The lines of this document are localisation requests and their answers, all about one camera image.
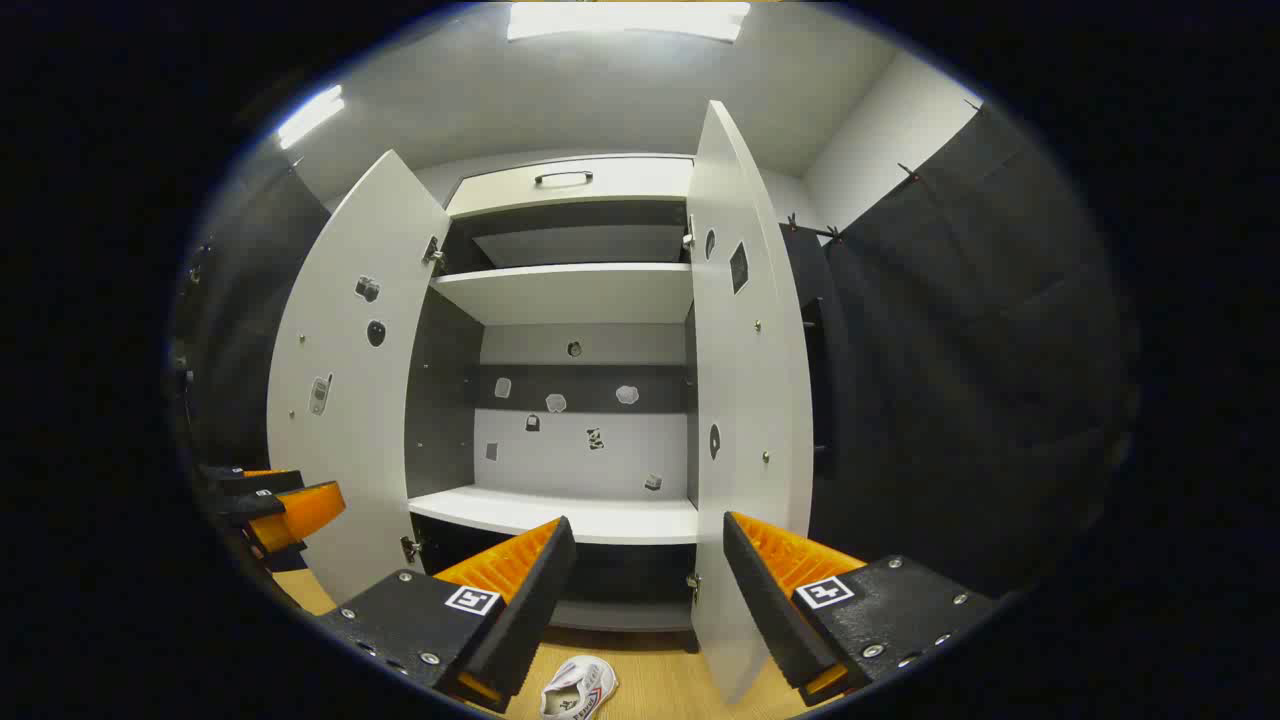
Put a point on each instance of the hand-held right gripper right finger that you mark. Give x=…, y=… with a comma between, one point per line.
x=765, y=610

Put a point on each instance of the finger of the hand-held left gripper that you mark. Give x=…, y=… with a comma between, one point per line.
x=260, y=482
x=305, y=510

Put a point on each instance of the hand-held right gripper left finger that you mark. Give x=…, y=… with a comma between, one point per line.
x=530, y=610

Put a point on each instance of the white cabinet door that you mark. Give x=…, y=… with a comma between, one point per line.
x=340, y=450
x=745, y=400

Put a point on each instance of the white canvas shoe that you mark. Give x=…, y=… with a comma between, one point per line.
x=575, y=690

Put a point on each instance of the black backdrop cloth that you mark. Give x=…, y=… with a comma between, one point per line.
x=950, y=380

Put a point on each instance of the ceiling light panel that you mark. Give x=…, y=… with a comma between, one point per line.
x=630, y=20
x=310, y=115

